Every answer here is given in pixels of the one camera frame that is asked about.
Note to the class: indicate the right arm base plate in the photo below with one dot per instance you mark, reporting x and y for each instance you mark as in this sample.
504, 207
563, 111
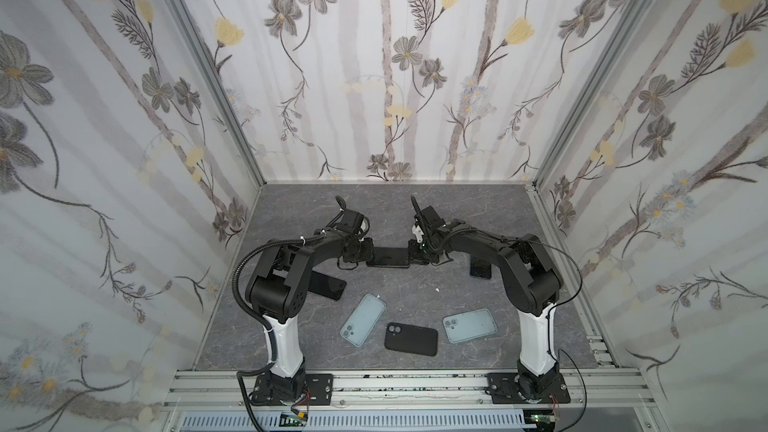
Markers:
498, 387

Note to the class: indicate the white slotted cable duct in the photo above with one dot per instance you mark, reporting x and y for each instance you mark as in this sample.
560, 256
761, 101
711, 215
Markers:
403, 420

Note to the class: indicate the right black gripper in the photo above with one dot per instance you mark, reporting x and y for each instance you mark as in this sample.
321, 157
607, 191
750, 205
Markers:
417, 253

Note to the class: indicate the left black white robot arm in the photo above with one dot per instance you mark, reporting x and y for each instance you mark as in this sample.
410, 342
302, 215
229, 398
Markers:
271, 284

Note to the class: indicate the black phone case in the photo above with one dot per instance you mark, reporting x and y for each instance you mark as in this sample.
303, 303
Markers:
411, 339
389, 257

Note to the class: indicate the black phone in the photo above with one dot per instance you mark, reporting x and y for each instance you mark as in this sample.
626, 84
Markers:
480, 268
326, 286

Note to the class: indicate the black phone case front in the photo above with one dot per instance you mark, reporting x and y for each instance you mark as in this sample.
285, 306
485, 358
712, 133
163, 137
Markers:
411, 339

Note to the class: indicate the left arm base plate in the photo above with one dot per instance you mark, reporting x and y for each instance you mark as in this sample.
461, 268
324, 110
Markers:
318, 389

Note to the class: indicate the small green circuit board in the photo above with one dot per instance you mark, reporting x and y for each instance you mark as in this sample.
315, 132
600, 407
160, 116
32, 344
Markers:
293, 419

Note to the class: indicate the pale blue phone left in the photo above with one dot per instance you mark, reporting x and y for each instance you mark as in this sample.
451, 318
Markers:
362, 320

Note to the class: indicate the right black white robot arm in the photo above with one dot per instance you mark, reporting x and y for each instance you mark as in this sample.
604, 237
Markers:
530, 278

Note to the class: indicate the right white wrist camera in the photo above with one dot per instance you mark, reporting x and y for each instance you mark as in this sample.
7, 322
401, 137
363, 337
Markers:
418, 234

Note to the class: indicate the black phone right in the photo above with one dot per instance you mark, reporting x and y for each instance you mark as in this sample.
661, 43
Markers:
480, 268

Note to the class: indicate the aluminium front rail frame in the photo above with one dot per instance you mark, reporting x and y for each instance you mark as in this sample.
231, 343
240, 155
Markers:
601, 399

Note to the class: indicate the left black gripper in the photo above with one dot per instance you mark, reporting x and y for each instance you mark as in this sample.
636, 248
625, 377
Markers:
369, 243

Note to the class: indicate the pale blue phone right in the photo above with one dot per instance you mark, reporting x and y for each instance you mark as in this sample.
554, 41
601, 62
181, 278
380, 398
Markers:
470, 325

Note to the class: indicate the black phone left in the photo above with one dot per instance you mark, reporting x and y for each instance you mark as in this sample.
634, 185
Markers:
326, 286

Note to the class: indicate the pale blue phone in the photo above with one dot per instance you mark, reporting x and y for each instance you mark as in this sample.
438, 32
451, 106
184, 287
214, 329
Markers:
470, 325
362, 320

